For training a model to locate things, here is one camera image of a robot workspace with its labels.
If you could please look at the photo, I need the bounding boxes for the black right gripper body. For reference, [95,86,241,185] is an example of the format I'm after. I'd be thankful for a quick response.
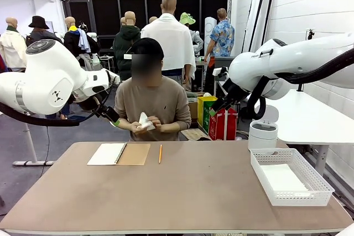
[221,78,248,104]

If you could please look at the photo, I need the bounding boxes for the brown spiral notebook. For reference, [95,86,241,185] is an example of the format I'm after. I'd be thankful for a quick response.
[87,143,152,166]

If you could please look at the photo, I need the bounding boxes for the yellow bag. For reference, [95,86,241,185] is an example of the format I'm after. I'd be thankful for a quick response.
[197,96,219,129]

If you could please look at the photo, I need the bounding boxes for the mannequin in dark green hoodie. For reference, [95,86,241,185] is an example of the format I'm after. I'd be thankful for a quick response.
[112,11,142,81]

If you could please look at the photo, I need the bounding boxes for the mannequin with black bucket hat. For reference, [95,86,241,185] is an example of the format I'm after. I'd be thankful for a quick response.
[26,15,72,120]

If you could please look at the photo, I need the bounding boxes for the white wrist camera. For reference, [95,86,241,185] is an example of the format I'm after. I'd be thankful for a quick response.
[106,69,122,85]
[212,66,230,81]

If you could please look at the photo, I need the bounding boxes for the white table frame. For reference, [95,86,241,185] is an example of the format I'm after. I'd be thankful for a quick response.
[12,122,56,166]

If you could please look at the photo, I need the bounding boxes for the person's left hand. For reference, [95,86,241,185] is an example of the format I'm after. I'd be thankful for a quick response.
[148,116,162,132]

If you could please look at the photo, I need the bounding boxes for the mannequin with green hat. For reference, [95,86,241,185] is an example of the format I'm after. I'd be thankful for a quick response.
[179,12,204,54]

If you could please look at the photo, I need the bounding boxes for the arm black cable bundle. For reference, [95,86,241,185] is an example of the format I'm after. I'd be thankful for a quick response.
[247,50,354,120]
[0,77,117,128]

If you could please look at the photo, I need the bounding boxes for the person's right hand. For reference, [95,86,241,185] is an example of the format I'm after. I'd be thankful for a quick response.
[128,121,147,134]

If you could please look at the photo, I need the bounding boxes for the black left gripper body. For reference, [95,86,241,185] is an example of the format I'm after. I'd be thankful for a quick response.
[79,95,102,112]

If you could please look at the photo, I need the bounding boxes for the mannequin with yellow scarf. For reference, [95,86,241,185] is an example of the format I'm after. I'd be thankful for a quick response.
[63,16,101,71]

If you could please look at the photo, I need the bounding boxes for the white paper sheet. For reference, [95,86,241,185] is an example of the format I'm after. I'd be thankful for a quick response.
[259,163,309,192]

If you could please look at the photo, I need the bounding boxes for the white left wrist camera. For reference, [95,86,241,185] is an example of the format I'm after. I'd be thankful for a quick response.
[106,69,122,85]

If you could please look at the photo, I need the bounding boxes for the person's left forearm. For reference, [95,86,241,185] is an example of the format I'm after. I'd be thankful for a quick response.
[160,122,181,134]

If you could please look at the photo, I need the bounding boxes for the person in beige sweater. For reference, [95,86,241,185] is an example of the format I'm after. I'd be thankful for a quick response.
[114,38,192,142]

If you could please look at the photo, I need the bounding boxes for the person's right forearm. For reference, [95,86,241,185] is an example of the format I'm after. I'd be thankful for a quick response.
[117,118,132,132]

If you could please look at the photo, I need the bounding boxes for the mannequin in cream jacket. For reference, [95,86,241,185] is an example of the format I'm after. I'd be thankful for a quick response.
[0,17,28,72]

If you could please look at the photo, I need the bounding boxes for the cardboard box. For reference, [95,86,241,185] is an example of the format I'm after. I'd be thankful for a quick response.
[189,102,199,119]

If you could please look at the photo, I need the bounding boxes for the right arm black cable bundle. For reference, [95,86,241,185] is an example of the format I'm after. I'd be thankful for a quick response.
[247,50,354,120]

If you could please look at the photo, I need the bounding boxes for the black framed white panels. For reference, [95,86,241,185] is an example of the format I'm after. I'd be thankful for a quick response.
[239,0,277,54]

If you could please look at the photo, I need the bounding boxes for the black cap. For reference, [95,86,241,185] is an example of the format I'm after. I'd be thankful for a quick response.
[127,38,165,61]

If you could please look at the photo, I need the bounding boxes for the wooden pallet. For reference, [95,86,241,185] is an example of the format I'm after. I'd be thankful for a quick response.
[181,128,211,141]

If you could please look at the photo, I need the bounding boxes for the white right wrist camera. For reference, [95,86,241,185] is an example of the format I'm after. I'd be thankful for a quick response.
[212,66,230,81]

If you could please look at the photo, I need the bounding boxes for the green bag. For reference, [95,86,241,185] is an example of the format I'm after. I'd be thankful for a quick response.
[203,100,222,134]

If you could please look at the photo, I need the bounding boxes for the white perforated plastic basket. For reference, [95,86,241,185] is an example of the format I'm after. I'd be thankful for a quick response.
[250,148,335,207]

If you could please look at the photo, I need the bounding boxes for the mannequin draped in white cloth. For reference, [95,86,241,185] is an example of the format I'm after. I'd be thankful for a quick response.
[140,0,197,90]

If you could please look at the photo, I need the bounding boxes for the small white lidded bin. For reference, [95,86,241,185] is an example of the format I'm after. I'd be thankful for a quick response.
[248,119,279,153]

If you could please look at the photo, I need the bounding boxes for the grey box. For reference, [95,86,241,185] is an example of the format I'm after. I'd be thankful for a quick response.
[214,56,236,68]

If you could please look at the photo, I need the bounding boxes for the left arm black cable bundle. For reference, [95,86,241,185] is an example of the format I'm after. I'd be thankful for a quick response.
[0,77,117,128]

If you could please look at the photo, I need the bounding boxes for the mannequin in floral blue shirt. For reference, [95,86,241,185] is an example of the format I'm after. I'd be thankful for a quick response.
[204,8,235,96]

